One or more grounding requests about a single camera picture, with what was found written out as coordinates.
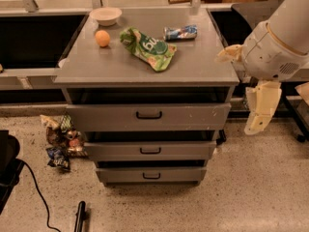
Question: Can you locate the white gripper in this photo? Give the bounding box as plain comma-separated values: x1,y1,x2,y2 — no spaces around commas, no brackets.
215,21,309,135

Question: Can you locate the grey top drawer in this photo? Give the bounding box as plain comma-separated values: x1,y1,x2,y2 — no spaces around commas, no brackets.
67,103,231,132

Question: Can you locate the grey drawer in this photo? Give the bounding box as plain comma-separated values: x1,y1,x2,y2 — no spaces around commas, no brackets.
96,167,207,185
85,141,216,161
67,103,231,132

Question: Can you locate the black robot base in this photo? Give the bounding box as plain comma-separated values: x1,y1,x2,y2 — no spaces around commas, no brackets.
0,130,23,215

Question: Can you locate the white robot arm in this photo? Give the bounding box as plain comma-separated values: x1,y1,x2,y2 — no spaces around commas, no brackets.
215,0,309,135

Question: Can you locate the grey middle drawer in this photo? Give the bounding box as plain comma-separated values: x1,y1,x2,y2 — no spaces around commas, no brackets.
85,141,216,161

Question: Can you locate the grey drawer cabinet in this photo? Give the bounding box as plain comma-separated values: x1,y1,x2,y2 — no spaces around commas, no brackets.
53,6,240,187

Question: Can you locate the grey bottom drawer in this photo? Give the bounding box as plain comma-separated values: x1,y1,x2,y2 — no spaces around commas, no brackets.
96,167,207,185

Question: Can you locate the black side table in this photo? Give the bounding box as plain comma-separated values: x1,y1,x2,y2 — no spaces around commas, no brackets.
231,0,309,143

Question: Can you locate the blue white soda can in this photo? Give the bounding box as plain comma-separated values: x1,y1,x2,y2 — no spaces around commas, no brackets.
163,25,198,41

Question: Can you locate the green chip bag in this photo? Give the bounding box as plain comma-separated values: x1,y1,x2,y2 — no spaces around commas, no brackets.
120,27,177,73

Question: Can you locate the wooden stick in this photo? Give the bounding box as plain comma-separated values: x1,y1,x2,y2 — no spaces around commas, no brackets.
168,0,191,4

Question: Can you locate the orange fruit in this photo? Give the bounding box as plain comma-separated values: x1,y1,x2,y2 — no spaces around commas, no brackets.
95,30,110,47

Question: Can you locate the white bowl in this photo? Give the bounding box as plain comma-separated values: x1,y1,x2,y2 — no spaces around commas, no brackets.
90,7,122,26

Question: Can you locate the snack bags pile on floor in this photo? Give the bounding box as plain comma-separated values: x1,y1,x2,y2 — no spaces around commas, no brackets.
40,114,88,158

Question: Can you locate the blue snack bag on floor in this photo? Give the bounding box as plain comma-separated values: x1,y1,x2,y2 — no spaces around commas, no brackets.
46,147,70,171

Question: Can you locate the black handle object on floor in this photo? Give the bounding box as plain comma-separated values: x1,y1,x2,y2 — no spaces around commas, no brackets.
74,201,86,232

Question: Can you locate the black cable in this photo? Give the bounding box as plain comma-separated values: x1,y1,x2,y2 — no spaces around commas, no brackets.
14,158,62,232

